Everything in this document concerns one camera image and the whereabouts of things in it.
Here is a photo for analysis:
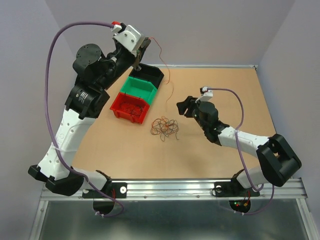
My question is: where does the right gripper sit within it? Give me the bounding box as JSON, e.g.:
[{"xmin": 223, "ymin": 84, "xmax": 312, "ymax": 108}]
[{"xmin": 176, "ymin": 95, "xmax": 208, "ymax": 131}]

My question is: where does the orange cable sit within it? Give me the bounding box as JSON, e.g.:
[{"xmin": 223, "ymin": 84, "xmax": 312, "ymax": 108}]
[{"xmin": 149, "ymin": 36, "xmax": 180, "ymax": 142}]

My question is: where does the grey cable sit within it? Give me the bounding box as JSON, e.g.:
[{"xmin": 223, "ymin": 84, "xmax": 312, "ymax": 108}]
[{"xmin": 149, "ymin": 116, "xmax": 181, "ymax": 142}]

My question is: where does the black white striped cable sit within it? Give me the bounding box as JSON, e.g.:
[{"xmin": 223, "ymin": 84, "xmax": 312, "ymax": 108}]
[{"xmin": 118, "ymin": 101, "xmax": 147, "ymax": 118}]

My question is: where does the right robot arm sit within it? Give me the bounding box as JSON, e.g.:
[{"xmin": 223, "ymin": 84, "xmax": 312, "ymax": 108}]
[{"xmin": 176, "ymin": 96, "xmax": 302, "ymax": 195}]

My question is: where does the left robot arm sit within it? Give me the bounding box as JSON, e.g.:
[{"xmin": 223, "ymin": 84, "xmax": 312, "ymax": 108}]
[{"xmin": 28, "ymin": 37, "xmax": 151, "ymax": 197}]

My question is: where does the black plastic bin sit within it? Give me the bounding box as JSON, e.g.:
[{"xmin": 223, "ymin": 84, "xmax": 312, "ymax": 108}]
[{"xmin": 129, "ymin": 63, "xmax": 164, "ymax": 89}]

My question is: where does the green plastic bin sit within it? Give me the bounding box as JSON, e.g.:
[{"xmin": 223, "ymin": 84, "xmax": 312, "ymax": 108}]
[{"xmin": 120, "ymin": 76, "xmax": 158, "ymax": 105}]

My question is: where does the red plastic bin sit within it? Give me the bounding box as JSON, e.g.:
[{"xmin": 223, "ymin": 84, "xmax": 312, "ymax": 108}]
[{"xmin": 110, "ymin": 92, "xmax": 150, "ymax": 124}]

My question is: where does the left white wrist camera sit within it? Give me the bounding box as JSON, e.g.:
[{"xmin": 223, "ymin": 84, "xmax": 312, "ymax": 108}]
[{"xmin": 111, "ymin": 21, "xmax": 146, "ymax": 56}]

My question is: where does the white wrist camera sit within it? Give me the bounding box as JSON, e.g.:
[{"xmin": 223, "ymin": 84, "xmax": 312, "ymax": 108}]
[
  {"xmin": 111, "ymin": 21, "xmax": 146, "ymax": 56},
  {"xmin": 195, "ymin": 86, "xmax": 214, "ymax": 103}
]

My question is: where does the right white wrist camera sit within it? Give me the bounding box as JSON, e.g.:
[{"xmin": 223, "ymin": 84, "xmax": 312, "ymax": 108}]
[{"xmin": 195, "ymin": 86, "xmax": 214, "ymax": 103}]

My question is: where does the aluminium mounting rail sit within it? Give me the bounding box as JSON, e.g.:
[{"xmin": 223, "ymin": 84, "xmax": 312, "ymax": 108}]
[{"xmin": 40, "ymin": 178, "xmax": 308, "ymax": 202}]

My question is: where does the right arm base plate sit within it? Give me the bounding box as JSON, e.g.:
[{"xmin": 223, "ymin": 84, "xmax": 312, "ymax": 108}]
[{"xmin": 211, "ymin": 181, "xmax": 260, "ymax": 198}]

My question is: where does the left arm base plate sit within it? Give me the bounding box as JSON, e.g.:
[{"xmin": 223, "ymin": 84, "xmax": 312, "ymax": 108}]
[{"xmin": 82, "ymin": 182, "xmax": 128, "ymax": 199}]

